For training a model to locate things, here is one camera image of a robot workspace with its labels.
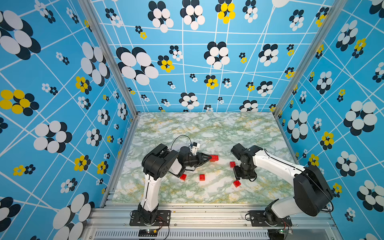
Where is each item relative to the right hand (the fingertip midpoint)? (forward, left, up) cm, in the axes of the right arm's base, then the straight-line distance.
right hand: (242, 177), depth 84 cm
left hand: (+11, +16, +1) cm, 20 cm away
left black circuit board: (-26, +49, -5) cm, 56 cm away
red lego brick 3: (+9, +4, -2) cm, 10 cm away
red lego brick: (0, +34, 0) cm, 34 cm away
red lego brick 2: (+1, +23, -2) cm, 23 cm away
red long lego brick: (+12, +15, +1) cm, 19 cm away
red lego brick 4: (-3, +3, -2) cm, 5 cm away
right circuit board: (-26, -12, -3) cm, 28 cm away
